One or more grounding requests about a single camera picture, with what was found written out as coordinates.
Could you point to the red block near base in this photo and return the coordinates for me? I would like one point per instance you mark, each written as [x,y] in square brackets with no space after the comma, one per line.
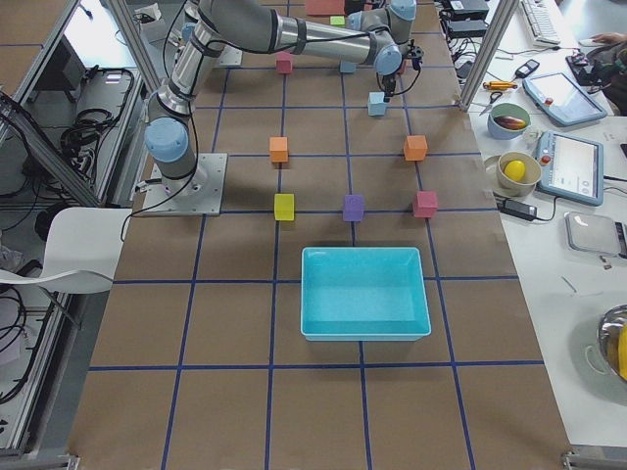
[284,62]

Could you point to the red block left far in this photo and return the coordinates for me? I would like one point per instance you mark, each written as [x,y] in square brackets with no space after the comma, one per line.
[402,67]

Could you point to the black power adapter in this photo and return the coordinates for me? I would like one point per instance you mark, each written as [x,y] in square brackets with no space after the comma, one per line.
[517,209]

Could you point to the teach pendant tablet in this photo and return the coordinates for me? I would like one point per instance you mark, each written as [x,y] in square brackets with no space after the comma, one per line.
[571,168]
[562,99]

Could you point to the aluminium frame post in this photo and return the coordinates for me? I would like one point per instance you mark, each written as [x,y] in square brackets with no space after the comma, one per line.
[492,39]

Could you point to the orange block right far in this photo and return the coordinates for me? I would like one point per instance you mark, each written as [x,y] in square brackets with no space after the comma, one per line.
[415,148]

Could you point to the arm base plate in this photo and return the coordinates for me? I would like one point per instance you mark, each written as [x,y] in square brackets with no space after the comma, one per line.
[203,195]

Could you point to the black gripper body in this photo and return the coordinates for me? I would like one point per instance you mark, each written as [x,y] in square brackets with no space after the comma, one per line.
[387,80]

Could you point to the green bowl with fruit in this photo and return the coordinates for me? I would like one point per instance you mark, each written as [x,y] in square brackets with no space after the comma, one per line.
[507,121]

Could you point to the yellow block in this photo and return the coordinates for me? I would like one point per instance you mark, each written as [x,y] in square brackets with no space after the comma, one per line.
[284,207]

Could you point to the green block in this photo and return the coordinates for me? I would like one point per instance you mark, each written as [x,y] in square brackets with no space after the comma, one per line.
[337,20]

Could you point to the purple block right side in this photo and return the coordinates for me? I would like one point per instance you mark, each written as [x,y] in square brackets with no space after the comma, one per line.
[353,208]

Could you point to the red block right far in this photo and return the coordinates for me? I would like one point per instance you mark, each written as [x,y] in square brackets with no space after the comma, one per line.
[425,204]

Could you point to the scissors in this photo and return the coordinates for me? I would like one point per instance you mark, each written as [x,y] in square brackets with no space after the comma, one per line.
[494,97]

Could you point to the steel bowl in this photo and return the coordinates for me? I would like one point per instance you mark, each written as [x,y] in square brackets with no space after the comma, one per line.
[607,356]

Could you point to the orange block near base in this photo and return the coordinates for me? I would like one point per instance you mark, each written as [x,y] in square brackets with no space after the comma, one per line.
[278,149]

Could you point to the cyan plastic bin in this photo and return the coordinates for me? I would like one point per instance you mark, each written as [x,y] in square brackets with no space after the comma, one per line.
[363,294]

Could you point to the beige bowl with lemon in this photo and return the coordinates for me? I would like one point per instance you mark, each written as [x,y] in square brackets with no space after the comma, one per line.
[513,174]

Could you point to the light blue block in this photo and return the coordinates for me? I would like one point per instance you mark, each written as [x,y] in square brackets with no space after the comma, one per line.
[376,104]
[347,67]

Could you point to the white chair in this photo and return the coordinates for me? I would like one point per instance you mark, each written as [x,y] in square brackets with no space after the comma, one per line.
[81,253]

